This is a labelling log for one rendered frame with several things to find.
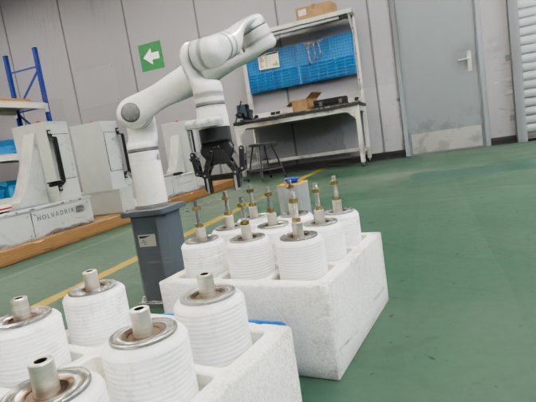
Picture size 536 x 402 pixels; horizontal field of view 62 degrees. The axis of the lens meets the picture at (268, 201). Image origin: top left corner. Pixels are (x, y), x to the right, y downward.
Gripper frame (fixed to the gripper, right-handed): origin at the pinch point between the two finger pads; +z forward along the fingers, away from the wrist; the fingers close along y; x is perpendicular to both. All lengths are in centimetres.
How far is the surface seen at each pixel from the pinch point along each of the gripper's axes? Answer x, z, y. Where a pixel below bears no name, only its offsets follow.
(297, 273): 22.1, 16.2, -19.8
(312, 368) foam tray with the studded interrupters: 25.4, 33.2, -20.6
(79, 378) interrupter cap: 69, 10, -8
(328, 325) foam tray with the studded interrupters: 26.5, 24.5, -24.9
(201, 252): 16.0, 11.9, 1.5
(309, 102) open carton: -474, -51, 40
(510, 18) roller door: -483, -106, -199
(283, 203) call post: -24.1, 9.4, -8.5
